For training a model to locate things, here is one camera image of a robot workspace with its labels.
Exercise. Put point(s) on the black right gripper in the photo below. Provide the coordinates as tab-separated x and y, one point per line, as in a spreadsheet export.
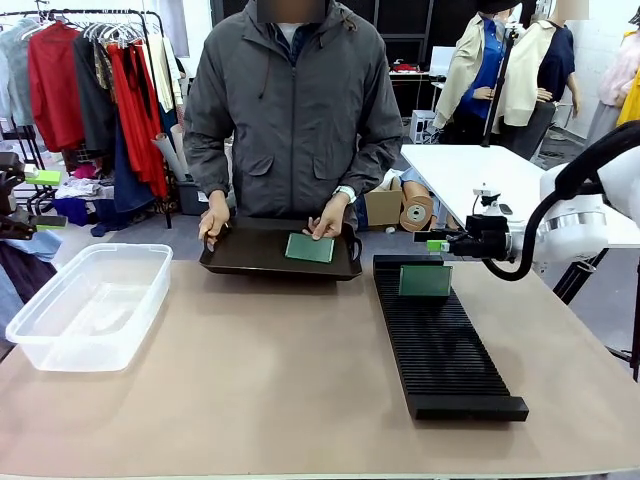
492	240

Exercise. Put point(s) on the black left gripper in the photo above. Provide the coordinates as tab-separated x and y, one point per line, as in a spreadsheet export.
10	170

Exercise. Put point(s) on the green PCB board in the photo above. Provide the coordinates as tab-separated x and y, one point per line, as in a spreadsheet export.
425	280
310	248

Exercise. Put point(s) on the black serving tray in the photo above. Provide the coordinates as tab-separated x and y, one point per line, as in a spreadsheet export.
250	252

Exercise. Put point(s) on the person's right forearm grey sleeve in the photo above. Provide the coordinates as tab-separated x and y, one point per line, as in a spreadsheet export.
210	165

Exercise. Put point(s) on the person's left forearm grey sleeve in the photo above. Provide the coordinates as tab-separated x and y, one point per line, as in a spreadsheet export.
372	170

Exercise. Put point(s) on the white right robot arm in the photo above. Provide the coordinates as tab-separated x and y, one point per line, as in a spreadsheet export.
575	230

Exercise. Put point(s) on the person's left hand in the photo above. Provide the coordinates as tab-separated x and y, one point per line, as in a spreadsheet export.
330	220

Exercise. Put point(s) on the person's right hand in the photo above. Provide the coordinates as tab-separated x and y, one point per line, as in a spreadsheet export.
215	225

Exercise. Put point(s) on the blue cloth pile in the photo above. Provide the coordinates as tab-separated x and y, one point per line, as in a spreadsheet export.
70	210

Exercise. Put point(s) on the brown cardboard spool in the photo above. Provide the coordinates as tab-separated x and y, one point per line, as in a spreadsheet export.
416	212

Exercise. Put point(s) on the white cloth pile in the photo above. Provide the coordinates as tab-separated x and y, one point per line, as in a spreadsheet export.
77	187

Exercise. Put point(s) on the light blue draped cloth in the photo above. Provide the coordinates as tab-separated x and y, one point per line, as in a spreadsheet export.
30	250

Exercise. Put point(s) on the brown cardboard box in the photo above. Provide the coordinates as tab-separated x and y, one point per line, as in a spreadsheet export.
382	202

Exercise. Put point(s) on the white side table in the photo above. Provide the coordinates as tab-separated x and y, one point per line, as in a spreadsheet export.
460	170

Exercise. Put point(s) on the navy blue hanging garment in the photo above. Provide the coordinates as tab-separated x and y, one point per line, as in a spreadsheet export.
129	175

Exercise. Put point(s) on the black slotted PCB rack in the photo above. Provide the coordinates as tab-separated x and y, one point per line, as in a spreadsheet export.
440	340

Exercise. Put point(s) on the white wristband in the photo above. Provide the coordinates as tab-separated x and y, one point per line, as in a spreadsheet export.
345	194

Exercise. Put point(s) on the white small cabinet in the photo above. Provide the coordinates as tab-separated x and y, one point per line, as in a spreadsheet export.
422	126

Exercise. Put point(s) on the red hanging shirt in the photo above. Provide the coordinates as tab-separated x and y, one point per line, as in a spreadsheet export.
55	85

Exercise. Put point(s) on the clear plastic storage box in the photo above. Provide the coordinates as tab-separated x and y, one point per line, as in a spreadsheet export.
90	305

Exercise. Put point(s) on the dark grey hanging jacket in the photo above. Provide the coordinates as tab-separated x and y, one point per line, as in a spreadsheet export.
92	95

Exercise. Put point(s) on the light blue hanging garment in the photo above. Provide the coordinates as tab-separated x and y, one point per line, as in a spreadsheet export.
15	75

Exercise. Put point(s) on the red hanging dress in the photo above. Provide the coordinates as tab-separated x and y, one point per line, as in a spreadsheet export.
137	115

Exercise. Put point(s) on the beige paper rolls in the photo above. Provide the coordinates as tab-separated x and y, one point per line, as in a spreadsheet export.
172	150

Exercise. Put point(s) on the black tripod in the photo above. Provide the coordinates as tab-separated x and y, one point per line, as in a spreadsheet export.
580	272

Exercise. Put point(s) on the grey storage bin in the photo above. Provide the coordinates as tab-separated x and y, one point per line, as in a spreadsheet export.
192	197

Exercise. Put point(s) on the black stand pole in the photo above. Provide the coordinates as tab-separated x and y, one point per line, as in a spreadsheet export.
500	85

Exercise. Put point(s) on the mannequin beige coat blue shirt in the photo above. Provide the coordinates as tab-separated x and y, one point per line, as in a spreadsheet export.
480	75

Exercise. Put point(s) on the white hanging garment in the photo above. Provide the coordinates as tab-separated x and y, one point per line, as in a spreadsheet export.
167	75

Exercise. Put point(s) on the white board panel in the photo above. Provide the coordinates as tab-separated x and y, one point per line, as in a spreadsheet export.
442	60

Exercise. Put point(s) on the person torso grey jacket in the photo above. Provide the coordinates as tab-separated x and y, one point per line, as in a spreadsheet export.
295	100

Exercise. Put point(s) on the mannequin cream and navy top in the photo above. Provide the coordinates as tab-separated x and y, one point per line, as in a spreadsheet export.
540	70

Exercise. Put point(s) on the yellow hanging garment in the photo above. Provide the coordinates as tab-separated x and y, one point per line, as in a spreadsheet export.
631	100

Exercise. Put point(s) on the pink hanging garment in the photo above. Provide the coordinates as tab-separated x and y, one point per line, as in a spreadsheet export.
617	70

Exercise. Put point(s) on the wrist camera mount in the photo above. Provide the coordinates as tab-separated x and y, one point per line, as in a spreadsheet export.
489	200

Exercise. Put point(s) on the black clothes rail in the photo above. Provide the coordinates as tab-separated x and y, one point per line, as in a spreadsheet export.
160	100

